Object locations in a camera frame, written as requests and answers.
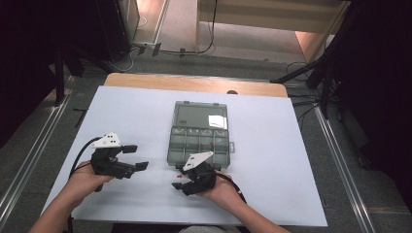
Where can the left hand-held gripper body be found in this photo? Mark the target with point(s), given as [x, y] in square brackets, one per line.
[105, 166]

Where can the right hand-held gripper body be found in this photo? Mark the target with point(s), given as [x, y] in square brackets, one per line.
[202, 181]

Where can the grey clear compartment box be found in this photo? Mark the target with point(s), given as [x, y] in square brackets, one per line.
[197, 139]

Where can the person's right hand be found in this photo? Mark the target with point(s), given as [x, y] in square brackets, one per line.
[223, 192]

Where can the person's left hand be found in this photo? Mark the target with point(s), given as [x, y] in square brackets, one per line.
[81, 184]

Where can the white board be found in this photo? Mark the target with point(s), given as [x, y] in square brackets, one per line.
[136, 110]

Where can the person's grey clothing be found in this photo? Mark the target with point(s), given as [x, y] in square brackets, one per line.
[202, 230]

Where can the wooden table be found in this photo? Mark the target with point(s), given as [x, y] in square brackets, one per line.
[194, 83]

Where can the dark round table grommet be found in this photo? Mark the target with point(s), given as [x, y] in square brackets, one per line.
[232, 92]

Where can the black metal stand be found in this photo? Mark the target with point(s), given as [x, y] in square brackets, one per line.
[294, 73]
[59, 81]

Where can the black plug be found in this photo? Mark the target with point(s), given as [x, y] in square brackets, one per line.
[141, 49]

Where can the black cabinet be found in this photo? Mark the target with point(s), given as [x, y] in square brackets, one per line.
[113, 29]

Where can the dark curtain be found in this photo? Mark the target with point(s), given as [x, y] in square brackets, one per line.
[382, 81]
[19, 48]

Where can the pale wooden furniture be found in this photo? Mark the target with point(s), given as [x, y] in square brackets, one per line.
[259, 13]

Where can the aluminium floor rail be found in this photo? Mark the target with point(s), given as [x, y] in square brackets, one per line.
[32, 152]
[161, 22]
[340, 161]

